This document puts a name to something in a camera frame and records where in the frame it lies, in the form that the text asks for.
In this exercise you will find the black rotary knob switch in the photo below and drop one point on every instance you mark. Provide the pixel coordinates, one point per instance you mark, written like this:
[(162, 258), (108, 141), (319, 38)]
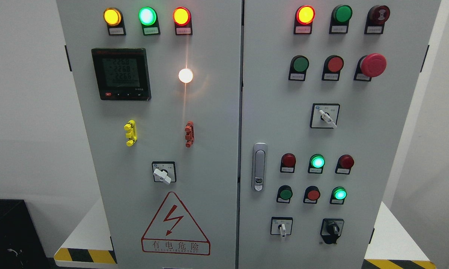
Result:
[(331, 230)]

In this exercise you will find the grey electrical control cabinet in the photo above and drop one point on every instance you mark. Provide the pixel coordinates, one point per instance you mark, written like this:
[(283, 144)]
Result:
[(240, 53)]

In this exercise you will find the red terminal connector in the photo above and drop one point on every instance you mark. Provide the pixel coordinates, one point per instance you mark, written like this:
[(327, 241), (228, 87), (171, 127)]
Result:
[(189, 134)]

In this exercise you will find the dark red indicator light left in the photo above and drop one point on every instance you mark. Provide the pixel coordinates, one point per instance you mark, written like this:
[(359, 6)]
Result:
[(288, 162)]

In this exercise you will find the dark red indicator light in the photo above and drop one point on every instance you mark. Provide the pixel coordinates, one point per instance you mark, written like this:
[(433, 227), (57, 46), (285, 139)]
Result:
[(288, 162), (344, 164)]

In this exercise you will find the white lit indicator lamp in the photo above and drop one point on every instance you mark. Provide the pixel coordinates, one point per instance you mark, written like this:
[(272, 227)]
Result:
[(185, 75)]

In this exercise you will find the yellow terminal connector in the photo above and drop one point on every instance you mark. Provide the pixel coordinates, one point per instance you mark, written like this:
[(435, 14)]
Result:
[(130, 132)]

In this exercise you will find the green lit indicator middle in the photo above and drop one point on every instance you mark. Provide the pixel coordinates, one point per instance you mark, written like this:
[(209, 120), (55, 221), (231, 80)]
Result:
[(316, 164)]

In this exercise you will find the green push button upper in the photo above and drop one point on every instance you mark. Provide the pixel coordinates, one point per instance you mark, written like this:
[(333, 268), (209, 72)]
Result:
[(298, 68)]

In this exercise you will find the red push button lower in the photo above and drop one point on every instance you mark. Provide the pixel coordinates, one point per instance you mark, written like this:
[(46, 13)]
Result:
[(311, 195)]

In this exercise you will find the red push button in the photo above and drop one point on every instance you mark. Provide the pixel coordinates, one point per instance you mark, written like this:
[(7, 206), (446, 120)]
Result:
[(311, 195), (332, 68)]

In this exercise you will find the red electric hazard warning sticker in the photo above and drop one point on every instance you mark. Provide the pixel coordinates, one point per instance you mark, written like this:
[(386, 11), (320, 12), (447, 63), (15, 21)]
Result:
[(173, 230)]

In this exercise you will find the black digital power meter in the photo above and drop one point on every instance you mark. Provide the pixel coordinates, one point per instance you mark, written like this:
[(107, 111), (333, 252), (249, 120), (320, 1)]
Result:
[(122, 74)]

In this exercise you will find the dark red indicator light right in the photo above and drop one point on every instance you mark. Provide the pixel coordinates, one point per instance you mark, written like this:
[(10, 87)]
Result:
[(344, 164)]

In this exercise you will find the orange indicator light left door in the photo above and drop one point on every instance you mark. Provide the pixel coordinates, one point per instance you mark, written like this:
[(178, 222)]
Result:
[(182, 19)]

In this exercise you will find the orange indicator light door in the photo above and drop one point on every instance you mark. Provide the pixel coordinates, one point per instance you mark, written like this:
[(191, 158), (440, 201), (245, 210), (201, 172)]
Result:
[(304, 17), (182, 19)]

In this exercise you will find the green lit push button lower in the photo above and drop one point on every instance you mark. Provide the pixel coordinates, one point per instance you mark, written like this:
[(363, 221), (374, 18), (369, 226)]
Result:
[(338, 195)]

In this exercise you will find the red push button upper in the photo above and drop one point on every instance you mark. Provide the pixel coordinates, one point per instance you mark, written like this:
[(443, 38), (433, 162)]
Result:
[(332, 68)]

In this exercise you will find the green lit indicator light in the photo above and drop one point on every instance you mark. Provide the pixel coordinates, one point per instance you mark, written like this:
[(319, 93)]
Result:
[(149, 21)]

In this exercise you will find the orange indicator light right door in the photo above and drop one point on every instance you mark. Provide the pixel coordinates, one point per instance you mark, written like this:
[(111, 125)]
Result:
[(304, 17)]

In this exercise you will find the yellow indicator light top left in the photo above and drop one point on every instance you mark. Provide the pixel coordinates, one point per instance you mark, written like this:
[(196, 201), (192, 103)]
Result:
[(114, 20)]

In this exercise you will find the red emergency stop mushroom button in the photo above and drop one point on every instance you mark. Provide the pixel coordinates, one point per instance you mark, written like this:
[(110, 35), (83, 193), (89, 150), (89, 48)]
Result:
[(370, 66)]

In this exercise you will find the dark green indicator light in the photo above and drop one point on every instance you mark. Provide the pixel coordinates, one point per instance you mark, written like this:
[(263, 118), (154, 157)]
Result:
[(340, 18)]

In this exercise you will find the white platform with hazard stripes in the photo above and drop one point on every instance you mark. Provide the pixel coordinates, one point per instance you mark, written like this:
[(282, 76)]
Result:
[(90, 246)]

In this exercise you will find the dark red buzzer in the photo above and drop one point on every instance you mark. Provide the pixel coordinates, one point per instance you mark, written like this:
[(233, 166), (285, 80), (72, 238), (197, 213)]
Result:
[(376, 18)]

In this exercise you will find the black box lower left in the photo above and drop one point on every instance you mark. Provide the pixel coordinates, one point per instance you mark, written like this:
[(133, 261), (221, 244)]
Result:
[(20, 247)]

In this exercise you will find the silver door latch handle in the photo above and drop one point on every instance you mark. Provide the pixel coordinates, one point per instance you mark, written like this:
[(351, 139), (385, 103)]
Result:
[(259, 162)]

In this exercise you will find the white lever rotary switch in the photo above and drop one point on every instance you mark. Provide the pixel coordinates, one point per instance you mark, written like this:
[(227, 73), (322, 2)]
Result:
[(164, 172)]

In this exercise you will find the white selector switch upper right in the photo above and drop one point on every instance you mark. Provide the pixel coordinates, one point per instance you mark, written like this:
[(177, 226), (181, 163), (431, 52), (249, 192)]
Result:
[(324, 115)]

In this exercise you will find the white selector switch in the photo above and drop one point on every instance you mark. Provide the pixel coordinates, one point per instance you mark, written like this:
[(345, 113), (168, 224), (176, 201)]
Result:
[(324, 115), (281, 226)]

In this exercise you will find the white selector switch lower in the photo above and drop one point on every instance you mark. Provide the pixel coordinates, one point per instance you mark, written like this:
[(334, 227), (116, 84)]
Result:
[(281, 226)]

